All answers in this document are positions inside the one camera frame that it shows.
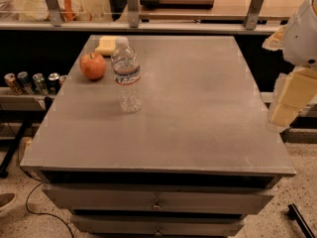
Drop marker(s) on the lower grey drawer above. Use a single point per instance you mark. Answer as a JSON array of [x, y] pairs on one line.
[[156, 226]]

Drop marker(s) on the right metal bracket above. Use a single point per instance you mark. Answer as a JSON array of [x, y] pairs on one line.
[[253, 13]]

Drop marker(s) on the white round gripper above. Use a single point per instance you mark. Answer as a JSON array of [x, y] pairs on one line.
[[301, 39]]

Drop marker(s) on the left metal bracket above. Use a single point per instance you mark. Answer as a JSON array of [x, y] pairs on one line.
[[54, 12]]

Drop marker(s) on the orange white bag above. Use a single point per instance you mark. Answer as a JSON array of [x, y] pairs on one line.
[[72, 10]]

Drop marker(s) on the red drink can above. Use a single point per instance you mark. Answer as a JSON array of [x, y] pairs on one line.
[[62, 79]]

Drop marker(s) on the black table leg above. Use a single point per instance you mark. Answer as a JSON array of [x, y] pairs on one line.
[[13, 147]]

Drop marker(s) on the red apple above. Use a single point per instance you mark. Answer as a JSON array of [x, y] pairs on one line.
[[92, 66]]

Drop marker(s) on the middle metal bracket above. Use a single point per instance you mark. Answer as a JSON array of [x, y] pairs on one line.
[[133, 13]]

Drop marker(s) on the grey drawer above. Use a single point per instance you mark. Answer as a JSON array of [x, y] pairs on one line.
[[216, 200], [156, 226]]

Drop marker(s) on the black bar on floor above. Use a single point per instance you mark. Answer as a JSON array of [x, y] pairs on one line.
[[294, 214]]

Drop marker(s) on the upper grey drawer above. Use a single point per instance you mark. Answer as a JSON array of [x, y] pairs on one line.
[[216, 200]]

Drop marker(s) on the clear plastic water bottle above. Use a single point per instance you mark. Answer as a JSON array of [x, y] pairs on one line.
[[127, 73]]

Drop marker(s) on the dark drink can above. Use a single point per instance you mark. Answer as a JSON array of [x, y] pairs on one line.
[[54, 82]]

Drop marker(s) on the grey drawer cabinet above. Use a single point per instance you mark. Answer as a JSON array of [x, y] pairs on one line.
[[201, 125]]

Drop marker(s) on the yellow sponge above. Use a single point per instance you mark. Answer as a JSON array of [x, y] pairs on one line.
[[106, 45]]

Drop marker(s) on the green drink can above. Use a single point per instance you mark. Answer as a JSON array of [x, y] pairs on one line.
[[40, 84]]

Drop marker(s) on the orange drink can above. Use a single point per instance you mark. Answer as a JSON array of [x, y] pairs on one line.
[[13, 83]]

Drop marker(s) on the shoe tip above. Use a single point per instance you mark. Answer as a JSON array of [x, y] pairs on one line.
[[6, 200]]

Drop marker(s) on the metal bracket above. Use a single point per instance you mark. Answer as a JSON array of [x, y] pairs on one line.
[[253, 13], [133, 13], [54, 12]]

